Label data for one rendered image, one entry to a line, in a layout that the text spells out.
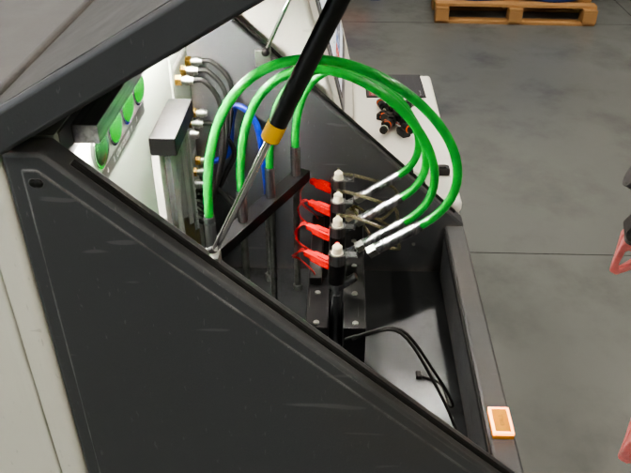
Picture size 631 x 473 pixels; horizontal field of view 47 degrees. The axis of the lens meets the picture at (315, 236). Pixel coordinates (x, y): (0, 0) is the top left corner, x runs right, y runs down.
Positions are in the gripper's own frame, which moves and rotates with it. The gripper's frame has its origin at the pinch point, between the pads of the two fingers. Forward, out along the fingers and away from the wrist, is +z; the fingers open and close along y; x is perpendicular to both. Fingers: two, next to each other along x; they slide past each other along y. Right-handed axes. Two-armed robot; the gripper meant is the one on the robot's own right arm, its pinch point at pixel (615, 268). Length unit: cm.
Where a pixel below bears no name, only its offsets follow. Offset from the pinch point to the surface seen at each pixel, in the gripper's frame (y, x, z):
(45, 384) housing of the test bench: 67, -68, 16
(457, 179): 20.4, -35.6, -10.2
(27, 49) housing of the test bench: 53, -86, -15
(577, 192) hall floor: -207, 51, 84
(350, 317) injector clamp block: 25.5, -37.3, 19.1
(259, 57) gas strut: -1, -74, 1
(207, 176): 30, -68, 5
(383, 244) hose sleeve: 23.0, -39.4, 4.7
